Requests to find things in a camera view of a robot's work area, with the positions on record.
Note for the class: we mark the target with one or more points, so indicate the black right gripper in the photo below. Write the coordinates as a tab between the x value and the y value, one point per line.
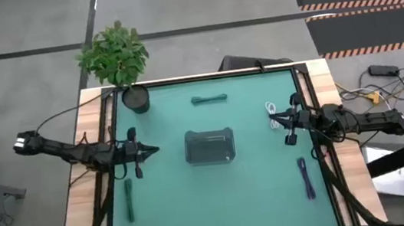
305	119

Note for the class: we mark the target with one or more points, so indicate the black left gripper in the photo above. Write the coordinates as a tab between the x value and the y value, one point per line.
129	152

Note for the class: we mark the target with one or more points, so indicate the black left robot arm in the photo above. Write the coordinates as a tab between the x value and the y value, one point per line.
75	153

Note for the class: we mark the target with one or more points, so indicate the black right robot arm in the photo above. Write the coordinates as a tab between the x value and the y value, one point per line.
373	121

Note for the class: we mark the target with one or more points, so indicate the black plant pot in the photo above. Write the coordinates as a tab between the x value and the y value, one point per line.
135	100

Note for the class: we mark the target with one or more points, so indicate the clear plastic bin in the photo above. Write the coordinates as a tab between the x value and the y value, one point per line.
210	146

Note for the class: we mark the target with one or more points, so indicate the green leafy plant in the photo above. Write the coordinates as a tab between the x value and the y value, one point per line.
113	54

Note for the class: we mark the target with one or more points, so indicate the black power adapter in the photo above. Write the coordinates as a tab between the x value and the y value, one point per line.
384	70

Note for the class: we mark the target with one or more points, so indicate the black support beam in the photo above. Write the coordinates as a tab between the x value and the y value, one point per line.
400	156

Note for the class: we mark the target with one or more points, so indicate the black metal table frame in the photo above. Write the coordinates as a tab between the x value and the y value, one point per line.
201	78

